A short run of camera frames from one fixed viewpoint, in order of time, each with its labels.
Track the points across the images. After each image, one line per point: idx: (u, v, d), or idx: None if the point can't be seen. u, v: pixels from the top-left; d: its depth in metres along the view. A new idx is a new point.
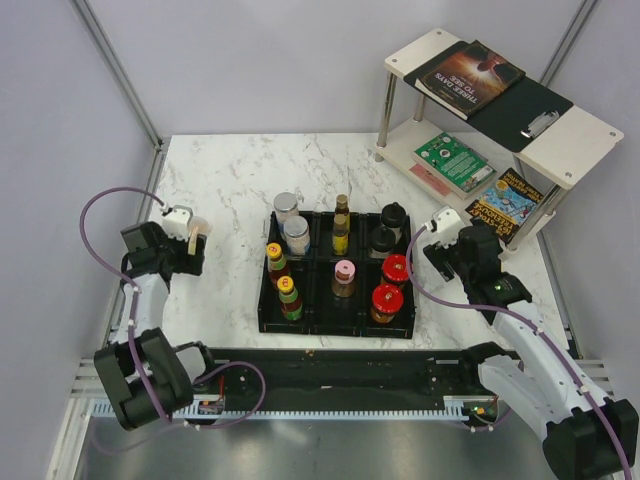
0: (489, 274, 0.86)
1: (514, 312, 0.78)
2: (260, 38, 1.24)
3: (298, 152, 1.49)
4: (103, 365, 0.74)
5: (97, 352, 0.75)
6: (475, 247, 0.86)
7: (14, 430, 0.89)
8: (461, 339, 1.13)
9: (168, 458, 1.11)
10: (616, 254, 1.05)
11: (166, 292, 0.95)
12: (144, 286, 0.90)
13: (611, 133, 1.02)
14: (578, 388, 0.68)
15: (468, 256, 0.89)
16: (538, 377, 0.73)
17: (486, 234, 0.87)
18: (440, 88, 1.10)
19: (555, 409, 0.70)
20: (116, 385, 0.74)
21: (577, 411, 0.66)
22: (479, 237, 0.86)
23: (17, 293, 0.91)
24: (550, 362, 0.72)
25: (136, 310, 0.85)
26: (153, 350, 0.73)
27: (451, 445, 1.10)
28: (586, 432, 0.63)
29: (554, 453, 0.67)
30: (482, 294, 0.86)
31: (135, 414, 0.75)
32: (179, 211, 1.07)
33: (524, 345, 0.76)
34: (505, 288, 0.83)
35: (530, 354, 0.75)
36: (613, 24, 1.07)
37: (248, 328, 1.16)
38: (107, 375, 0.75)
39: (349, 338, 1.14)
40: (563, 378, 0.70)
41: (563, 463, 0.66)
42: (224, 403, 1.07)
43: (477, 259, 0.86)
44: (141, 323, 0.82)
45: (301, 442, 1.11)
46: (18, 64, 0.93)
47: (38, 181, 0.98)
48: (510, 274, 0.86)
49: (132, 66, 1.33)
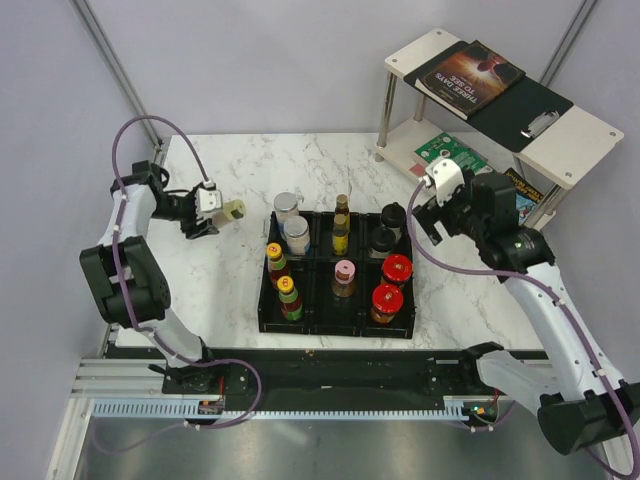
0: (505, 226, 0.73)
1: (535, 278, 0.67)
2: (261, 37, 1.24)
3: (298, 152, 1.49)
4: (86, 263, 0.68)
5: (83, 250, 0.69)
6: (490, 194, 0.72)
7: (13, 429, 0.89)
8: (461, 340, 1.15)
9: (169, 457, 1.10)
10: (616, 254, 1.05)
11: (154, 205, 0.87)
12: (132, 196, 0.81)
13: (611, 133, 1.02)
14: (594, 370, 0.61)
15: (481, 204, 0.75)
16: (549, 349, 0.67)
17: (503, 181, 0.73)
18: (440, 88, 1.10)
19: (563, 386, 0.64)
20: (97, 284, 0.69)
21: (590, 395, 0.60)
22: (493, 184, 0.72)
23: (18, 296, 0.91)
24: (566, 338, 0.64)
25: (122, 216, 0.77)
26: (138, 258, 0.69)
27: (452, 446, 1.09)
28: (597, 412, 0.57)
29: (550, 423, 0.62)
30: (496, 249, 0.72)
31: (113, 310, 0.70)
32: (210, 193, 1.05)
33: (539, 315, 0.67)
34: (525, 247, 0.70)
35: (545, 327, 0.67)
36: (613, 26, 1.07)
37: (248, 328, 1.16)
38: (90, 275, 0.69)
39: (349, 337, 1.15)
40: (579, 357, 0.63)
41: (558, 433, 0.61)
42: (224, 403, 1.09)
43: (493, 208, 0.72)
44: (127, 227, 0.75)
45: (301, 442, 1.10)
46: (19, 63, 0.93)
47: (39, 184, 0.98)
48: (528, 228, 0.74)
49: (133, 67, 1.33)
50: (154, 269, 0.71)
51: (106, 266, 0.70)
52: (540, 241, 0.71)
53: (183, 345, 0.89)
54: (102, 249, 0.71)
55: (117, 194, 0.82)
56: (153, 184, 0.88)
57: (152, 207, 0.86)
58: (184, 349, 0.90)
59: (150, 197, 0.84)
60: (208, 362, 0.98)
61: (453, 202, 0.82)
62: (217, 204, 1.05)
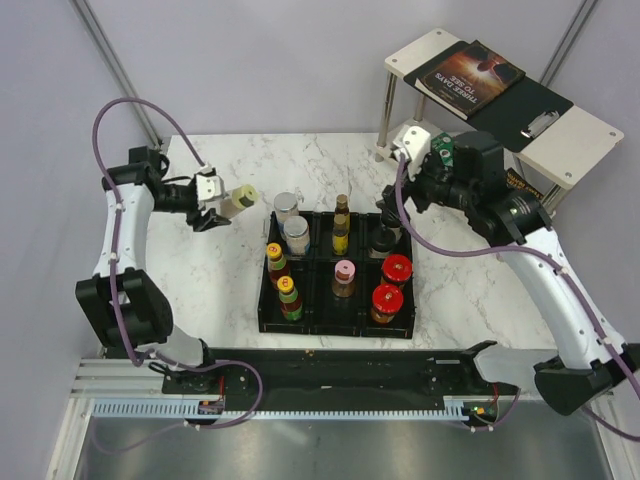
0: (493, 190, 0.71)
1: (535, 249, 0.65)
2: (261, 37, 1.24)
3: (298, 152, 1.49)
4: (83, 299, 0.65)
5: (80, 284, 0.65)
6: (478, 157, 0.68)
7: (12, 429, 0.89)
8: (461, 340, 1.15)
9: (168, 458, 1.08)
10: (616, 253, 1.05)
11: (151, 204, 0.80)
12: (128, 204, 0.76)
13: (611, 133, 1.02)
14: (599, 338, 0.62)
15: (466, 168, 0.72)
16: (551, 319, 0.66)
17: (488, 140, 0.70)
18: (440, 88, 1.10)
19: (566, 354, 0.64)
20: (95, 316, 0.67)
21: (598, 365, 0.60)
22: (479, 145, 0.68)
23: (18, 296, 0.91)
24: (570, 307, 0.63)
25: (120, 237, 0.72)
26: (136, 301, 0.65)
27: (453, 446, 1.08)
28: (601, 379, 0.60)
29: (552, 387, 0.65)
30: (490, 217, 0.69)
31: (113, 340, 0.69)
32: (209, 180, 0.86)
33: (540, 285, 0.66)
34: (522, 212, 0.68)
35: (546, 296, 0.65)
36: (613, 26, 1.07)
37: (248, 328, 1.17)
38: (88, 309, 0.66)
39: (350, 338, 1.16)
40: (584, 327, 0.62)
41: (560, 394, 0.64)
42: (224, 403, 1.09)
43: (483, 172, 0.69)
44: (124, 255, 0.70)
45: (301, 442, 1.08)
46: (20, 64, 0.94)
47: (39, 184, 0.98)
48: (519, 189, 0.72)
49: (133, 67, 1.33)
50: (155, 306, 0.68)
51: (104, 298, 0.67)
52: (533, 204, 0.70)
53: (182, 355, 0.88)
54: (99, 280, 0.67)
55: (112, 196, 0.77)
56: (149, 177, 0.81)
57: (150, 208, 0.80)
58: (184, 357, 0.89)
59: (147, 198, 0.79)
60: (208, 367, 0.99)
61: (425, 171, 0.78)
62: (217, 192, 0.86)
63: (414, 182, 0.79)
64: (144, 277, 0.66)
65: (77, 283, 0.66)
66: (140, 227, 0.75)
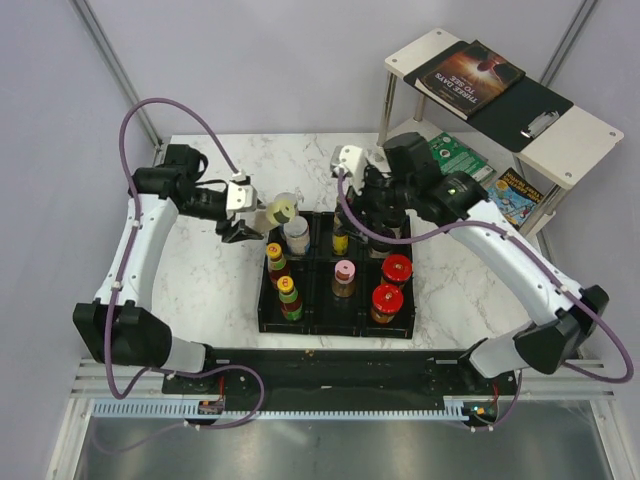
0: (431, 179, 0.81)
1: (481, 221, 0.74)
2: (261, 37, 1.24)
3: (298, 152, 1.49)
4: (79, 325, 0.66)
5: (77, 311, 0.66)
6: (406, 154, 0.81)
7: (12, 429, 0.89)
8: (461, 340, 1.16)
9: (168, 459, 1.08)
10: (616, 253, 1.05)
11: (173, 213, 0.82)
12: (146, 220, 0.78)
13: (611, 133, 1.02)
14: (557, 288, 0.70)
15: (402, 168, 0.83)
16: (513, 281, 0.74)
17: (410, 138, 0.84)
18: (440, 88, 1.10)
19: (534, 311, 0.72)
20: (90, 339, 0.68)
21: (562, 312, 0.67)
22: (405, 143, 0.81)
23: (18, 296, 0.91)
24: (525, 266, 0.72)
25: (128, 262, 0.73)
26: (130, 334, 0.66)
27: (453, 446, 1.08)
28: (571, 326, 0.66)
29: (532, 348, 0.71)
30: (433, 202, 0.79)
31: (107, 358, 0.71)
32: (240, 189, 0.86)
33: (494, 253, 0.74)
34: (461, 191, 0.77)
35: (502, 262, 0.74)
36: (613, 26, 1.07)
37: (248, 329, 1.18)
38: (83, 333, 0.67)
39: (350, 338, 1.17)
40: (541, 281, 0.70)
41: (544, 354, 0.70)
42: (224, 403, 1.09)
43: (415, 165, 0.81)
44: (127, 284, 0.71)
45: (301, 442, 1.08)
46: (20, 64, 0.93)
47: (39, 184, 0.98)
48: (454, 173, 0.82)
49: (133, 67, 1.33)
50: (148, 336, 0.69)
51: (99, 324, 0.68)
52: (469, 183, 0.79)
53: (179, 363, 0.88)
54: (98, 306, 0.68)
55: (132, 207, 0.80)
56: (177, 184, 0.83)
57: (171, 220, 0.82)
58: (183, 362, 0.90)
59: (168, 209, 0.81)
60: (206, 373, 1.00)
61: (368, 184, 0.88)
62: (247, 202, 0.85)
63: (362, 197, 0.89)
64: (141, 312, 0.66)
65: (75, 306, 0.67)
66: (152, 252, 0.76)
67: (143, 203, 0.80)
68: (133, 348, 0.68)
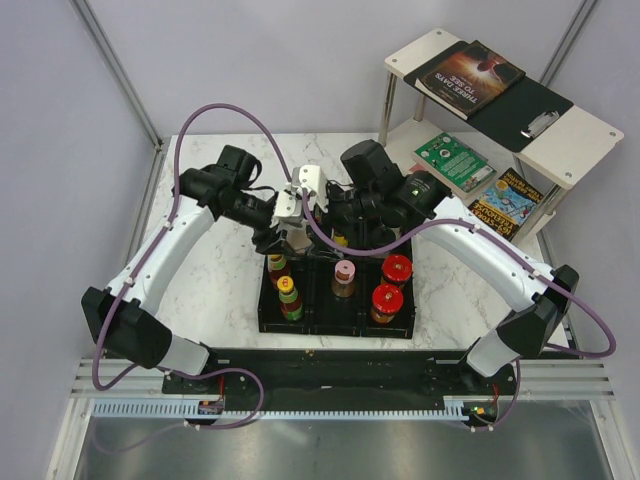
0: (393, 184, 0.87)
1: (447, 218, 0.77)
2: (261, 36, 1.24)
3: (298, 152, 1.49)
4: (85, 307, 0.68)
5: (89, 293, 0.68)
6: (365, 162, 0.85)
7: (12, 429, 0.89)
8: (461, 340, 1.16)
9: (167, 459, 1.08)
10: (617, 253, 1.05)
11: (206, 223, 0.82)
12: (177, 224, 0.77)
13: (611, 133, 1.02)
14: (530, 274, 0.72)
15: (363, 177, 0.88)
16: (486, 272, 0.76)
17: (366, 145, 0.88)
18: (440, 88, 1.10)
19: (513, 300, 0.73)
20: (91, 324, 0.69)
21: (539, 296, 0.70)
22: (362, 151, 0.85)
23: (18, 295, 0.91)
24: (496, 256, 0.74)
25: (146, 259, 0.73)
26: (128, 330, 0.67)
27: (453, 446, 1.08)
28: (550, 309, 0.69)
29: (516, 336, 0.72)
30: (399, 205, 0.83)
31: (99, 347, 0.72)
32: (290, 197, 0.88)
33: (465, 247, 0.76)
34: (424, 191, 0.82)
35: (474, 255, 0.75)
36: (613, 26, 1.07)
37: (248, 328, 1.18)
38: (87, 315, 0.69)
39: (350, 338, 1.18)
40: (514, 269, 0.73)
41: (528, 340, 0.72)
42: (224, 403, 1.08)
43: (374, 171, 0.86)
44: (139, 282, 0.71)
45: (301, 442, 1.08)
46: (19, 63, 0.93)
47: (38, 183, 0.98)
48: (416, 173, 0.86)
49: (133, 68, 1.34)
50: (146, 338, 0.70)
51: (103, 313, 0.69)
52: (431, 181, 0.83)
53: (175, 362, 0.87)
54: (108, 295, 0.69)
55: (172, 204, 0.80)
56: (218, 194, 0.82)
57: (201, 230, 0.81)
58: (182, 361, 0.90)
59: (202, 218, 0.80)
60: (207, 374, 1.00)
61: (333, 200, 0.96)
62: (295, 212, 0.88)
63: (330, 211, 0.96)
64: (144, 313, 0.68)
65: (88, 288, 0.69)
66: (173, 256, 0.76)
67: (182, 204, 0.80)
68: (127, 345, 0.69)
